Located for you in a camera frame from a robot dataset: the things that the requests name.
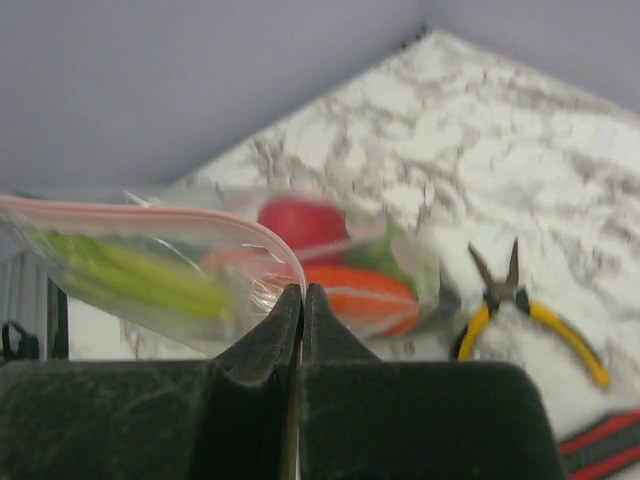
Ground yellow handled pliers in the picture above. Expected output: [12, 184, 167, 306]
[449, 238, 611, 390]

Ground clear zip top bag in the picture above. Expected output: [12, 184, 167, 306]
[1, 187, 442, 354]

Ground green grape bunch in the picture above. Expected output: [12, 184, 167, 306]
[344, 223, 439, 300]

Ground orange red chili pepper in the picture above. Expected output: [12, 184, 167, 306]
[200, 251, 419, 336]

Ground red tomato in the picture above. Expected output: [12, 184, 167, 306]
[257, 197, 348, 253]

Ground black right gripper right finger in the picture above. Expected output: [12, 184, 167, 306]
[298, 285, 565, 480]

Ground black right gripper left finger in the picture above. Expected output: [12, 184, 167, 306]
[1, 285, 302, 479]

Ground green celery stalk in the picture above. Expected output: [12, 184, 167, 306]
[44, 232, 231, 319]

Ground red black utility knife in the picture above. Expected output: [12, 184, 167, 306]
[559, 408, 639, 480]

